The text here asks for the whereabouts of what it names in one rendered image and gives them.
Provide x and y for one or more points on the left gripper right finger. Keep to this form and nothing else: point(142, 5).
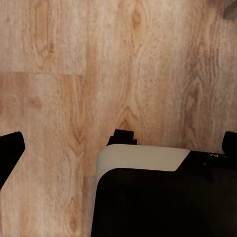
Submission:
point(229, 146)

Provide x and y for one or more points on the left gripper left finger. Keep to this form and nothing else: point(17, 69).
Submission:
point(12, 147)

